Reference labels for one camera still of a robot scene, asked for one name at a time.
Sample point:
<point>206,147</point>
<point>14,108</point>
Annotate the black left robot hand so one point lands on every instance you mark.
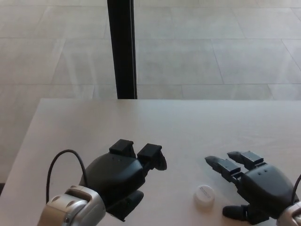
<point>117,176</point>

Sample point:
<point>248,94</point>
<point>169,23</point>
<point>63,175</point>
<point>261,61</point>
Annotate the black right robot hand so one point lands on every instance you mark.
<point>261,188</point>

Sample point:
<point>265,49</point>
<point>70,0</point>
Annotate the white bottle cap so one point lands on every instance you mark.
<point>204,196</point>

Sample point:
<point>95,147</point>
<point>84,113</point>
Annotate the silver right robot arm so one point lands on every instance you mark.
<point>290,215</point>

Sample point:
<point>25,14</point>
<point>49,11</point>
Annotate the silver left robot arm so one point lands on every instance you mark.
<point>73,207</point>

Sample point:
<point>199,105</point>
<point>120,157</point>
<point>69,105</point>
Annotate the black vertical window post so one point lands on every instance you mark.
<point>122,47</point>

